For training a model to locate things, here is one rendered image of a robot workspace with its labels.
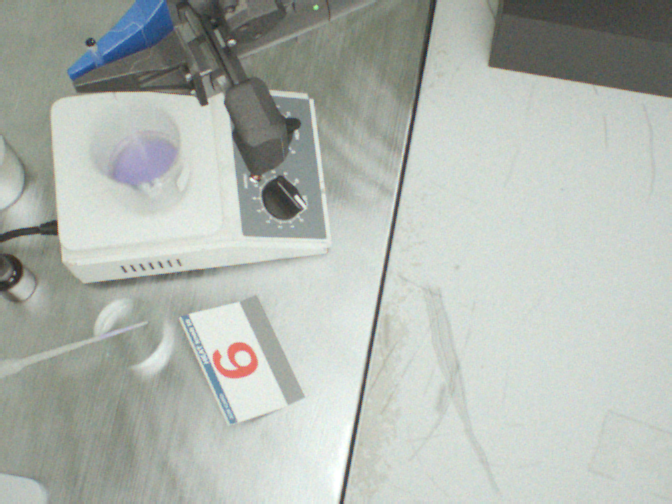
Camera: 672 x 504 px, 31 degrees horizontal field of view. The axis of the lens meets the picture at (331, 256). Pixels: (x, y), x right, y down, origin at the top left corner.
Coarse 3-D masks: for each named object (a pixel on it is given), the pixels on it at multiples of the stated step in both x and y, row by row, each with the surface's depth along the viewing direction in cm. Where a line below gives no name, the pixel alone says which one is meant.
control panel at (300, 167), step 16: (272, 96) 95; (288, 112) 96; (304, 112) 96; (304, 128) 96; (304, 144) 96; (240, 160) 92; (288, 160) 94; (304, 160) 95; (240, 176) 92; (272, 176) 93; (288, 176) 94; (304, 176) 95; (240, 192) 91; (256, 192) 92; (304, 192) 94; (320, 192) 95; (240, 208) 91; (256, 208) 92; (320, 208) 94; (256, 224) 91; (272, 224) 92; (288, 224) 93; (304, 224) 93; (320, 224) 94
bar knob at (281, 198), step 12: (276, 180) 91; (264, 192) 92; (276, 192) 92; (288, 192) 91; (264, 204) 92; (276, 204) 92; (288, 204) 92; (300, 204) 92; (276, 216) 92; (288, 216) 92
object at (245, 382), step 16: (192, 320) 92; (208, 320) 93; (224, 320) 94; (240, 320) 95; (208, 336) 92; (224, 336) 93; (240, 336) 94; (208, 352) 91; (224, 352) 92; (240, 352) 93; (256, 352) 94; (224, 368) 91; (240, 368) 92; (256, 368) 93; (224, 384) 91; (240, 384) 92; (256, 384) 92; (240, 400) 91; (256, 400) 92; (272, 400) 93; (240, 416) 90
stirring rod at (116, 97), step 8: (88, 40) 69; (88, 48) 70; (96, 48) 70; (96, 56) 71; (96, 64) 72; (104, 64) 72; (112, 96) 76; (120, 96) 77; (120, 104) 78; (120, 112) 79; (128, 112) 80; (128, 120) 80; (128, 128) 82; (136, 128) 83; (136, 136) 83; (136, 144) 85; (144, 152) 87
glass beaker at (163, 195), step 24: (96, 120) 82; (120, 120) 85; (144, 120) 86; (168, 120) 84; (96, 144) 83; (96, 168) 82; (168, 168) 81; (120, 192) 84; (144, 192) 83; (168, 192) 85
